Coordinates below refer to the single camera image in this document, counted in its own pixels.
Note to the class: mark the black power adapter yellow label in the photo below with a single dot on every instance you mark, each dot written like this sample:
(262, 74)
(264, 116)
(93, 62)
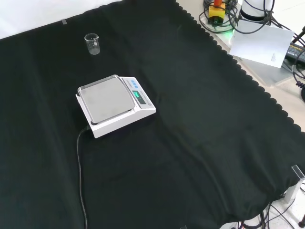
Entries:
(296, 51)

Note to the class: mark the black bench cloth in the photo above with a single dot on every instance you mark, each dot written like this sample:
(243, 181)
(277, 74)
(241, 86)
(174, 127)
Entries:
(190, 143)

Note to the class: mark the grey metal base plate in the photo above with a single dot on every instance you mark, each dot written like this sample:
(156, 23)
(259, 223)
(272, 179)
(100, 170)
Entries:
(264, 71)

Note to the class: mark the silver metal bracket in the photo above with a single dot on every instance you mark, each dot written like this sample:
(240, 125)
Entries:
(293, 192)

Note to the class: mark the pale white board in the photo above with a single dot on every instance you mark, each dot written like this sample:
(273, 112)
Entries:
(262, 44)

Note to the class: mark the white electronic balance steel pan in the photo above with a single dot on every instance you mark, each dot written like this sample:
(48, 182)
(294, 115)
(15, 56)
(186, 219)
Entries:
(112, 102)

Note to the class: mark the yellow stop button box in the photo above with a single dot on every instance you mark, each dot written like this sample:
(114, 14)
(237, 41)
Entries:
(216, 13)

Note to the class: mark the small clear glass beaker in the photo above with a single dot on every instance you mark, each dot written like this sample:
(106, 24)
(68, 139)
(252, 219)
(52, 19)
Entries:
(92, 45)

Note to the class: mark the grey tape strip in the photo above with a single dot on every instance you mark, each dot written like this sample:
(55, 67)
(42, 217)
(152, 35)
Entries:
(64, 22)

